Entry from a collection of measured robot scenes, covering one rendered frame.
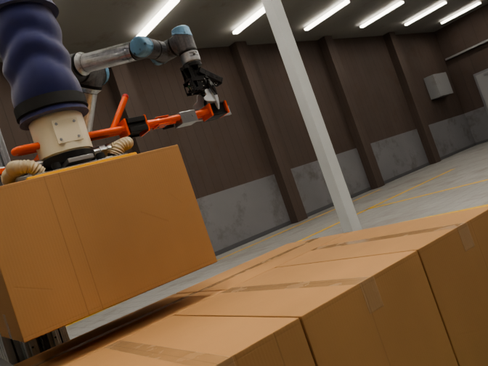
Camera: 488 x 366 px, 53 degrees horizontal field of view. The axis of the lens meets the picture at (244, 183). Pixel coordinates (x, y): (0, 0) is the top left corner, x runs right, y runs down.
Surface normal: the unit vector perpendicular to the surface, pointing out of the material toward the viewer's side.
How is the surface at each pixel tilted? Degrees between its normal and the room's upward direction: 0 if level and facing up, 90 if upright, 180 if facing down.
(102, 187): 90
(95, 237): 90
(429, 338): 90
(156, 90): 90
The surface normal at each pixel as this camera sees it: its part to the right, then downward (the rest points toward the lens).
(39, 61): 0.29, -0.42
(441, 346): 0.54, -0.21
